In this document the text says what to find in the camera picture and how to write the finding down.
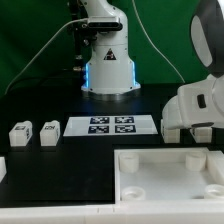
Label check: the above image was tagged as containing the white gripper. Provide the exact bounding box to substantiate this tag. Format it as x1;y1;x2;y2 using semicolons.
162;75;224;129

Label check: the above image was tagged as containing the white square tabletop part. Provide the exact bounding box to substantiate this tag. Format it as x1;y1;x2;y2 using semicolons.
114;148;220;201

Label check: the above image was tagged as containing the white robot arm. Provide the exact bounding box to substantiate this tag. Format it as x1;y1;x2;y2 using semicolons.
81;0;224;129

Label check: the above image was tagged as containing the white obstacle block right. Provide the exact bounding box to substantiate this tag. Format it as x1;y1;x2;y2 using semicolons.
207;151;224;185

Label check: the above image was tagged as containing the white obstacle block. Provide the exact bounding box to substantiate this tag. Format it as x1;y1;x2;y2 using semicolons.
207;151;224;185
0;157;7;183

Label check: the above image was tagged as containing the white marker base sheet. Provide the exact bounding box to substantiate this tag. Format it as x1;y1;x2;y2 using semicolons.
63;115;158;137

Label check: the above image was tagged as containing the white obstacle block left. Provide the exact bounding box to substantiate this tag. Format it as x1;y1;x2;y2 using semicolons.
0;157;7;183

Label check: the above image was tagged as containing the white front rail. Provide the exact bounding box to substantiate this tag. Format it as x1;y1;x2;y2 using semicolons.
0;200;224;224

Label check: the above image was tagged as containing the dark camera on base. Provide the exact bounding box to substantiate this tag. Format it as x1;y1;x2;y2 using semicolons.
82;16;123;32

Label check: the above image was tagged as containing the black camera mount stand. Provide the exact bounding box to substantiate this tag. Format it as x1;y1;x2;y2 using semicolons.
67;0;87;73

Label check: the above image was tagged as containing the grey camera cable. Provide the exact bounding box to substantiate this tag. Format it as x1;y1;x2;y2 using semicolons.
3;18;89;98

